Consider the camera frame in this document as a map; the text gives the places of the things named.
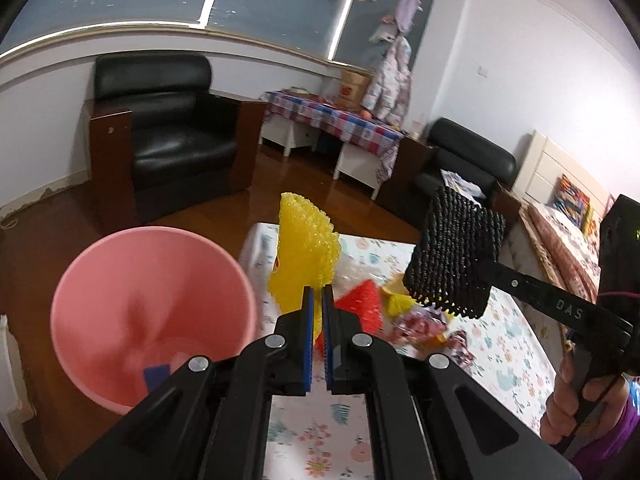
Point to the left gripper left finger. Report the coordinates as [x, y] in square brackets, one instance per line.
[208, 420]

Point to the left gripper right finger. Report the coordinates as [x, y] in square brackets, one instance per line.
[429, 419]

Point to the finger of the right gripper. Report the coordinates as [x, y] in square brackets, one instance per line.
[530, 292]

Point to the red foam fruit net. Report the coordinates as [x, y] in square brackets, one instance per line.
[363, 300]

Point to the black foam fruit net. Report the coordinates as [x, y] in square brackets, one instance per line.
[457, 236]

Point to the orange peel piece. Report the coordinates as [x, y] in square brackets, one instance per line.
[394, 286]

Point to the yellow foam fruit net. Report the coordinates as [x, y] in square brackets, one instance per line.
[307, 252]

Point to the pink plastic trash bin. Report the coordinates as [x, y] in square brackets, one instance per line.
[143, 298]

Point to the person's right hand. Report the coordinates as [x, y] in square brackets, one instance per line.
[559, 419]

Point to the colourful pillow on bed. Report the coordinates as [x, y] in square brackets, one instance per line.
[570, 200]

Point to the floral bear tablecloth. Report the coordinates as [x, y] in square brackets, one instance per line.
[322, 436]

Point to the blue card in bin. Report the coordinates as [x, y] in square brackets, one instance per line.
[154, 376]

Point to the white wooden headboard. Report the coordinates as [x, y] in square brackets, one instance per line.
[544, 163]

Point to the folded cloth on armchair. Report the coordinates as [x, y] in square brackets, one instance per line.
[463, 187]

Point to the clear crumpled plastic wrap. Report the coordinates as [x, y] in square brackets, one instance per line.
[350, 273]

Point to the black leather armchair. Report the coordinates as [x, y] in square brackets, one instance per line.
[160, 140]
[418, 167]

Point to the white low desk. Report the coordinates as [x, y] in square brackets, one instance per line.
[341, 158]

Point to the plaid checkered tablecloth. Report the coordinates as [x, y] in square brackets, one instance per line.
[372, 136]

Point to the hanging floral padded jacket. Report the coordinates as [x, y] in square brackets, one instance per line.
[388, 96]

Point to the brown paper bag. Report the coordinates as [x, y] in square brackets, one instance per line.
[351, 89]

